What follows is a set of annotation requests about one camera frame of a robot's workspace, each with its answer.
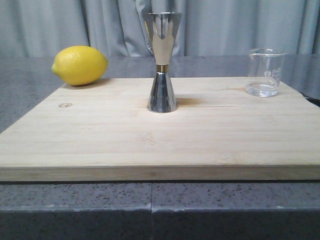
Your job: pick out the yellow lemon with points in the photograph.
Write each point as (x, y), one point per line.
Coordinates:
(79, 65)

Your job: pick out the clear glass beaker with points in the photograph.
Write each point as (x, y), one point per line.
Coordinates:
(264, 72)

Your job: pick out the light wooden cutting board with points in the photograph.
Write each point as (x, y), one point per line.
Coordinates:
(104, 132)

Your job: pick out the steel double jigger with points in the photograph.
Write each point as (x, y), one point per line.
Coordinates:
(162, 29)

